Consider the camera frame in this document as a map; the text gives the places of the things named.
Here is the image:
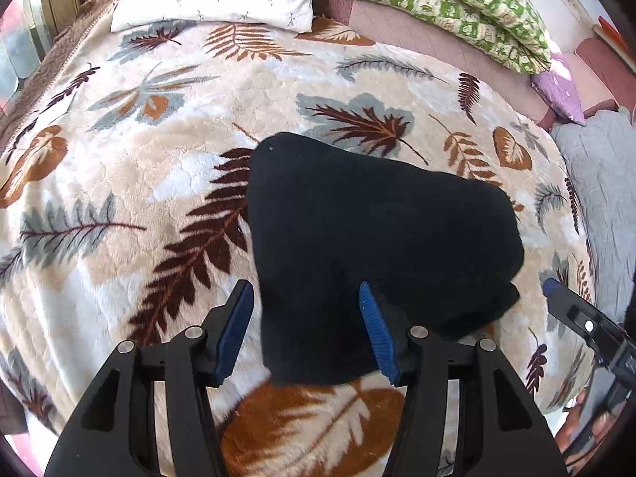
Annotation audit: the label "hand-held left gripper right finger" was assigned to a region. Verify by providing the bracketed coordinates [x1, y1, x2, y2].
[359, 281, 568, 477]

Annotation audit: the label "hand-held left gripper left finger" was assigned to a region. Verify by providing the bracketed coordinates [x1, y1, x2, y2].
[45, 279, 255, 477]

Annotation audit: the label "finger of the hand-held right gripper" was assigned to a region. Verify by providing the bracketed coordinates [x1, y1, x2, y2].
[543, 278, 604, 346]

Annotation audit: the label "black pants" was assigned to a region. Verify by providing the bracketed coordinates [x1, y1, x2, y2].
[247, 132, 526, 387]

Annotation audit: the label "person's right hand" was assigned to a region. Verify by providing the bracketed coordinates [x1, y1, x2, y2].
[554, 382, 629, 464]

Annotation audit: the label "grey quilted cover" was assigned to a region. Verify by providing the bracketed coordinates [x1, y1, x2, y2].
[549, 107, 636, 324]

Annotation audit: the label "leaf print plush blanket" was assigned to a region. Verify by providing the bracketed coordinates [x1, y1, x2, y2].
[0, 15, 597, 477]

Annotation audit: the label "purple pillow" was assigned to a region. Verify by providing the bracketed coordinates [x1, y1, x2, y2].
[531, 52, 588, 126]

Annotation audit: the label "orange flat object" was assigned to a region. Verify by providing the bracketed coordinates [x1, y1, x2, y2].
[592, 16, 634, 58]

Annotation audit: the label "pink bed sheet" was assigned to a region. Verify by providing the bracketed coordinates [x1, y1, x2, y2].
[315, 0, 636, 132]

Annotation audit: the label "brown quilted bedspread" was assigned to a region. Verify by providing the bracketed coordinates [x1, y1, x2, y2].
[0, 0, 125, 152]

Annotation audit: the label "green patterned quilt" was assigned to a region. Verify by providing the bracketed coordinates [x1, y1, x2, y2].
[332, 0, 553, 76]

